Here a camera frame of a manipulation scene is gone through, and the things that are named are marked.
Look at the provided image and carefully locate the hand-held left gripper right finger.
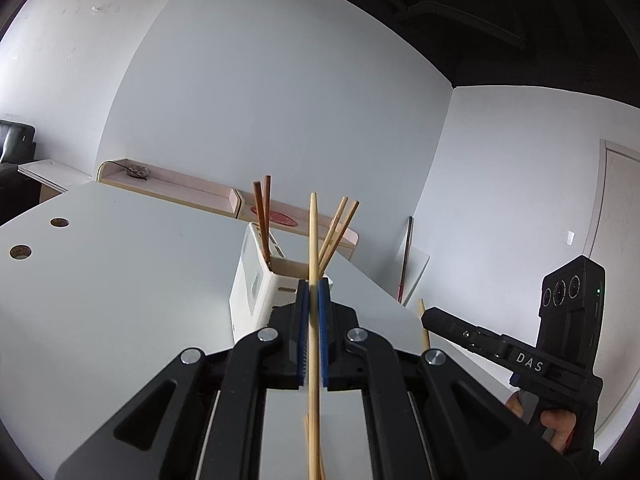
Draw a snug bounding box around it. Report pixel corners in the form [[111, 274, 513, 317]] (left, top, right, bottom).
[[317, 279, 581, 480]]

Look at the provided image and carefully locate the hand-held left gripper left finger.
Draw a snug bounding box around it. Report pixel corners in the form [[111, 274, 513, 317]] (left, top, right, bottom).
[[54, 279, 308, 480]]

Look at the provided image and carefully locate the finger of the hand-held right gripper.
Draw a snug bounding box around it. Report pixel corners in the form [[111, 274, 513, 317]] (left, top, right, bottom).
[[422, 306, 551, 376]]

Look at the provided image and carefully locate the light wooden chopstick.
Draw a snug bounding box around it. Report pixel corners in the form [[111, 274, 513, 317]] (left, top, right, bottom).
[[318, 196, 349, 262], [306, 191, 323, 480], [320, 200, 360, 273], [304, 414, 328, 480], [418, 299, 432, 351]]

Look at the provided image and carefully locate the white slotted utensil holder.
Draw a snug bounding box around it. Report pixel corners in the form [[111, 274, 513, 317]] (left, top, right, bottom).
[[229, 221, 335, 346]]

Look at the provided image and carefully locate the dark brown chopstick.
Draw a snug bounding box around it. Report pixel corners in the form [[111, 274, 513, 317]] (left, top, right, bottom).
[[252, 182, 272, 268], [262, 175, 274, 261]]

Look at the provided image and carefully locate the person's right hand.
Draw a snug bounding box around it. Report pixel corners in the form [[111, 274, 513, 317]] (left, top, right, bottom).
[[505, 391, 577, 455]]

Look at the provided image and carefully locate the white leaning panel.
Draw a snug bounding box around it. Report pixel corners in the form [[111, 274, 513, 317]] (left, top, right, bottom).
[[400, 247, 431, 306]]

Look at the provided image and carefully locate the red broom stick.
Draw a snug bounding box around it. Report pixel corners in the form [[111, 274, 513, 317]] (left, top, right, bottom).
[[397, 216, 415, 303]]

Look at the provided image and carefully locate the white door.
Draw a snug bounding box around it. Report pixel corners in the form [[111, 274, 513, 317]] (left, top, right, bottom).
[[582, 140, 640, 311]]

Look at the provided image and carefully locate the pink wooden shelf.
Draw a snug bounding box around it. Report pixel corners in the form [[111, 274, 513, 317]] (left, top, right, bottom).
[[96, 159, 360, 261]]

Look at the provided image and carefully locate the small dark object on shelf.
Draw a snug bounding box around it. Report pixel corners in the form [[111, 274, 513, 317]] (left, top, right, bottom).
[[111, 162, 151, 180]]

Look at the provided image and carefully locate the small white side table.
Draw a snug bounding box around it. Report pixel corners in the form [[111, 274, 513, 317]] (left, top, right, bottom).
[[17, 159, 93, 203]]

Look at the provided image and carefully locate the black ceiling pipe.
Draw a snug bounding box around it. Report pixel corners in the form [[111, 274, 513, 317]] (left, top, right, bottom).
[[390, 0, 528, 51]]

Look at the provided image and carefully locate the black leather chair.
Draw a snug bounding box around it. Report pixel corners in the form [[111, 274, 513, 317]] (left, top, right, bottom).
[[0, 120, 37, 221]]

